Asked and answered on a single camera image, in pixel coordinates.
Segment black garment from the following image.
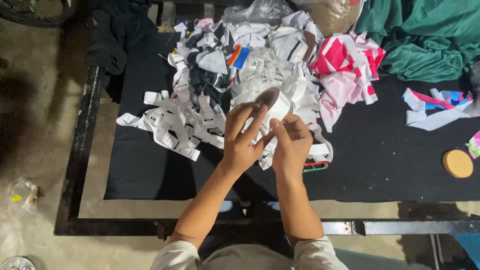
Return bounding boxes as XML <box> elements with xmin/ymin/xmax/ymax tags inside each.
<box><xmin>85</xmin><ymin>0</ymin><xmax>159</xmax><ymax>76</ymax></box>

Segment small pink tag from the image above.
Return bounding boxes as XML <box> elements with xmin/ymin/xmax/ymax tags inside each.
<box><xmin>196</xmin><ymin>17</ymin><xmax>215</xmax><ymax>31</ymax></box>

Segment clear plastic bag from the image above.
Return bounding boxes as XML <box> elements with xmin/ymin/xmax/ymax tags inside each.
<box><xmin>221</xmin><ymin>0</ymin><xmax>294</xmax><ymax>26</ymax></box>

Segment black metal table frame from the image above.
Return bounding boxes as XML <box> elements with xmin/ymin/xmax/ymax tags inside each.
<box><xmin>53</xmin><ymin>65</ymin><xmax>480</xmax><ymax>238</ymax></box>

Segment crumpled clear wrapper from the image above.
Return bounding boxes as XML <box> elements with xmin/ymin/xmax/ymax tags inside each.
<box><xmin>9</xmin><ymin>178</ymin><xmax>40</xmax><ymax>213</ymax></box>

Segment person's left hand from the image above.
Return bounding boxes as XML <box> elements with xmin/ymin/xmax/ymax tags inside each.
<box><xmin>223</xmin><ymin>103</ymin><xmax>276</xmax><ymax>177</ymax></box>

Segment green fabric heap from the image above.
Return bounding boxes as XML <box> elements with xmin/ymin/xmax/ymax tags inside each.
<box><xmin>354</xmin><ymin>0</ymin><xmax>480</xmax><ymax>83</ymax></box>

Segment round cork disc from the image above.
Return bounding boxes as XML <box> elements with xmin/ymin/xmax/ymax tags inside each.
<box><xmin>442</xmin><ymin>149</ymin><xmax>474</xmax><ymax>179</ymax></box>

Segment red green thread snips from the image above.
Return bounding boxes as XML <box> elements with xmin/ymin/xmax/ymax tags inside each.
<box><xmin>302</xmin><ymin>161</ymin><xmax>329</xmax><ymax>174</ymax></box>

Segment person's beige shirt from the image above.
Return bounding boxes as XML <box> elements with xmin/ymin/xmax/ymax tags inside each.
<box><xmin>150</xmin><ymin>235</ymin><xmax>350</xmax><ymax>270</ymax></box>

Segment blue plastic sheet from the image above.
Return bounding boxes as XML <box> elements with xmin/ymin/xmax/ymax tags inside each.
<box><xmin>450</xmin><ymin>232</ymin><xmax>480</xmax><ymax>269</ymax></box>

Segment rainbow striped tag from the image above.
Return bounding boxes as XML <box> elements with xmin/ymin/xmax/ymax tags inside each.
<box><xmin>227</xmin><ymin>44</ymin><xmax>251</xmax><ymax>70</ymax></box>

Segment white label tape roll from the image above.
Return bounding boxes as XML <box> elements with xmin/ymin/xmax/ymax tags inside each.
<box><xmin>253</xmin><ymin>87</ymin><xmax>293</xmax><ymax>131</ymax></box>

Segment round foil-lined bowl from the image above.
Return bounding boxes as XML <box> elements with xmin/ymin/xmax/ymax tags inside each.
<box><xmin>0</xmin><ymin>256</ymin><xmax>37</xmax><ymax>270</ymax></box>

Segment multicoloured fabric strips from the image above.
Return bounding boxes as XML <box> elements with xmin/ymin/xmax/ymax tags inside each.
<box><xmin>401</xmin><ymin>87</ymin><xmax>480</xmax><ymax>132</ymax></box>

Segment brown translucent bag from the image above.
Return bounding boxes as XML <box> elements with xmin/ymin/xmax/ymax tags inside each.
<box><xmin>300</xmin><ymin>0</ymin><xmax>363</xmax><ymax>37</ymax></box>

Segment black cloth mat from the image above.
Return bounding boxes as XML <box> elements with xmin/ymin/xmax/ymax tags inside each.
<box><xmin>103</xmin><ymin>31</ymin><xmax>480</xmax><ymax>203</ymax></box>

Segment pile of white label strips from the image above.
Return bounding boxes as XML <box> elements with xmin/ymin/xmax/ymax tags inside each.
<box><xmin>116</xmin><ymin>48</ymin><xmax>334</xmax><ymax>172</ymax></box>

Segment pink green fabric scrap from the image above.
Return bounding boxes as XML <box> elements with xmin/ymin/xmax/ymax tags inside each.
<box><xmin>466</xmin><ymin>130</ymin><xmax>480</xmax><ymax>160</ymax></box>

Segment pink and white fabric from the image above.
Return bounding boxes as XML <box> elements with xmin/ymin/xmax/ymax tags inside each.
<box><xmin>310</xmin><ymin>31</ymin><xmax>387</xmax><ymax>134</ymax></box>

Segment person's right hand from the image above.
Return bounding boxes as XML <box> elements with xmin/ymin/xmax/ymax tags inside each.
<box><xmin>269</xmin><ymin>112</ymin><xmax>314</xmax><ymax>178</ymax></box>

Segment heap of black white fabric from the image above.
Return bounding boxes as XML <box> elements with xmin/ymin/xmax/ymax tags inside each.
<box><xmin>172</xmin><ymin>10</ymin><xmax>324</xmax><ymax>113</ymax></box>

